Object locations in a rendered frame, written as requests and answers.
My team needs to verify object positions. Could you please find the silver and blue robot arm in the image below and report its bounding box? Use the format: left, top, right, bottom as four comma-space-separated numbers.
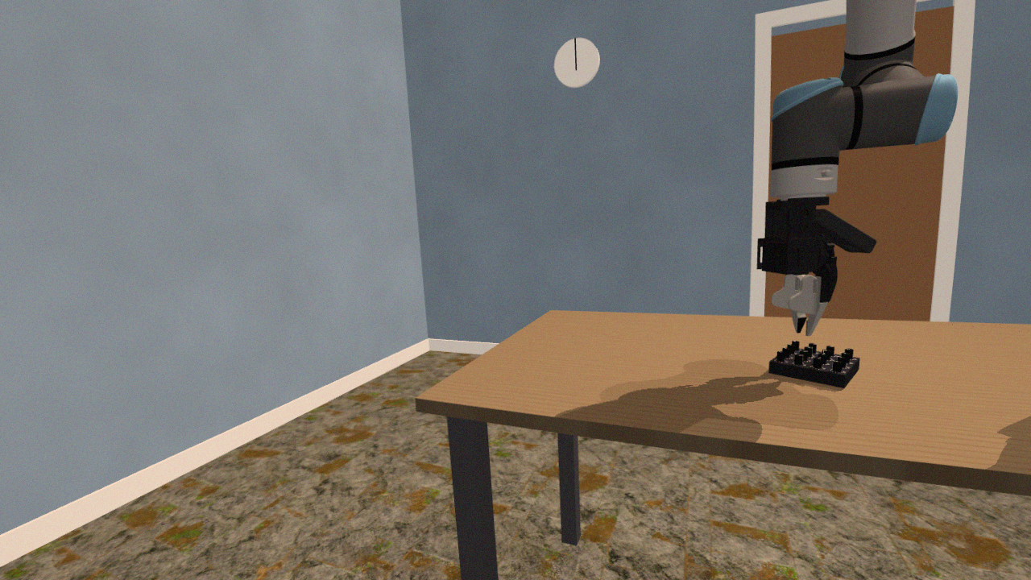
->
770, 0, 958, 253

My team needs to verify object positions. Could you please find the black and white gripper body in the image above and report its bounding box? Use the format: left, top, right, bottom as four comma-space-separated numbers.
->
757, 197, 834, 276

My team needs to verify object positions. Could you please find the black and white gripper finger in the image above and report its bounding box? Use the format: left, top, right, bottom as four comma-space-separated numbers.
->
771, 275, 807, 333
788, 252, 838, 336

